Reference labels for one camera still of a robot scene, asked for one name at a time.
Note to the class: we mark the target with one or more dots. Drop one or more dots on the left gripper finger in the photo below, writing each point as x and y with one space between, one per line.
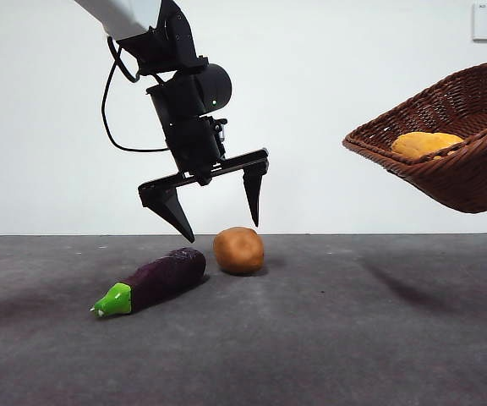
254 190
173 211

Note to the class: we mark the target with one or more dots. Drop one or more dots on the brown potato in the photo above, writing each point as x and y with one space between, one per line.
239 251

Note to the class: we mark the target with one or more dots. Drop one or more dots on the purple eggplant with green stem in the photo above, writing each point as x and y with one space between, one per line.
163 277

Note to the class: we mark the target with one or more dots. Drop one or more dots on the yellow corn cob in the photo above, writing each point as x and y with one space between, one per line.
421 146

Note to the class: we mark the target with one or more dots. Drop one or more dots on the brown wicker basket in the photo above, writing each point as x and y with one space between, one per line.
459 182

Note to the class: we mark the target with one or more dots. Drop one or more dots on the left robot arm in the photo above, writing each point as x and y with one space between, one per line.
176 97

